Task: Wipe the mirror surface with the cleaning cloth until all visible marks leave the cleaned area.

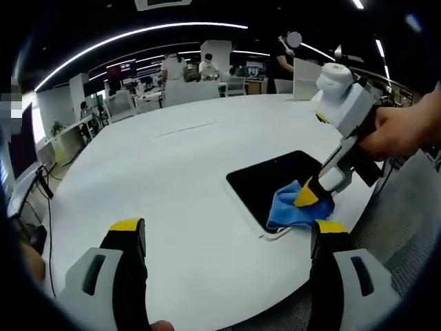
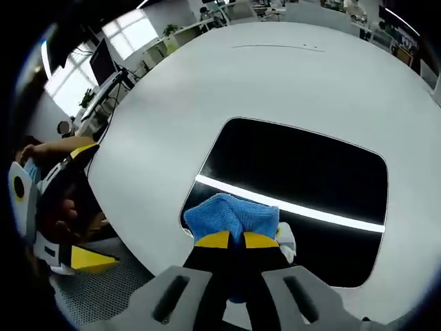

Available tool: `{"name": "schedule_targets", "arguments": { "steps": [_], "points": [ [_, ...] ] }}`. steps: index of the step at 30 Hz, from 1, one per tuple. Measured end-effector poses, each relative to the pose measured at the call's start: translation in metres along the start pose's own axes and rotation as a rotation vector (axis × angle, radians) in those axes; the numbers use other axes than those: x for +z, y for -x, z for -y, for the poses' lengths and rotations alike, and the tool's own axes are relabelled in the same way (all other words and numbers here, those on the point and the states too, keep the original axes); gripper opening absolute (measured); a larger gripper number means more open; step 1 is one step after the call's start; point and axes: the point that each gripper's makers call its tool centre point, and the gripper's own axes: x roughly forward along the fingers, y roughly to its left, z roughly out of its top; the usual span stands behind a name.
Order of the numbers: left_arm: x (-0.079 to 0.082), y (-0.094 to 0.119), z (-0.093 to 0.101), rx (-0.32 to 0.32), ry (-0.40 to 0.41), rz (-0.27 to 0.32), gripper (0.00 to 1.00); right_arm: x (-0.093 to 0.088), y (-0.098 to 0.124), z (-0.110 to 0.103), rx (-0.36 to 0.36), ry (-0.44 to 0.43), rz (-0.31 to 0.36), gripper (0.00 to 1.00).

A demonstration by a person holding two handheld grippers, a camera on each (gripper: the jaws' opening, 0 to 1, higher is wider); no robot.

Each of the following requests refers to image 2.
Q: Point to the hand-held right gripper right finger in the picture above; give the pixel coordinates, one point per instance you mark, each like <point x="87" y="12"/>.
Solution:
<point x="303" y="296"/>

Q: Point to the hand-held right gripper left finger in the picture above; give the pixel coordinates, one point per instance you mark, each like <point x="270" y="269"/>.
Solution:
<point x="172" y="300"/>

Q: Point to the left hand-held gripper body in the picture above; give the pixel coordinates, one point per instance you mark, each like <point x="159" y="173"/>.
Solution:
<point x="22" y="203"/>

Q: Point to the blue cleaning cloth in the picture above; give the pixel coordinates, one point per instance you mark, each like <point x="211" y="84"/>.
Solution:
<point x="224" y="215"/>

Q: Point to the black tablet white frame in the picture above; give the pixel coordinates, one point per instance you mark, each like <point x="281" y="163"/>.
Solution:
<point x="303" y="172"/>

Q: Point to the person's left hand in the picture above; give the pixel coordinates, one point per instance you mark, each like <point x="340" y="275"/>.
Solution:
<point x="65" y="213"/>

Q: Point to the small round desk fan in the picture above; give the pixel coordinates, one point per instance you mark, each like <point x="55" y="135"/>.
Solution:
<point x="63" y="128"/>

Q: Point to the small green potted plant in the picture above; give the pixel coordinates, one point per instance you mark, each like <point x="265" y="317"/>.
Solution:
<point x="87" y="98"/>

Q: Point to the large window with blinds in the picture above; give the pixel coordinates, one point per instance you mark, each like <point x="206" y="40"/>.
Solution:
<point x="69" y="89"/>

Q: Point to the black computer monitor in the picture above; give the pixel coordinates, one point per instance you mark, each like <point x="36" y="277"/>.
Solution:
<point x="102" y="62"/>

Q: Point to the long ceiling light strip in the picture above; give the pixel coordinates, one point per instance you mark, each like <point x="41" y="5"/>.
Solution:
<point x="45" y="58"/>

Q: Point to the black hanging screen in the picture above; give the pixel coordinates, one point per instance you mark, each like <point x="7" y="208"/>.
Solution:
<point x="69" y="41"/>

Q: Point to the window with white blinds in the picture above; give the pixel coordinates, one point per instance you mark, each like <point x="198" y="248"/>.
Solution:
<point x="132" y="31"/>

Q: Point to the green plant on cabinet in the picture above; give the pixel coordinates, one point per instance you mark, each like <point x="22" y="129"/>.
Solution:
<point x="170" y="30"/>

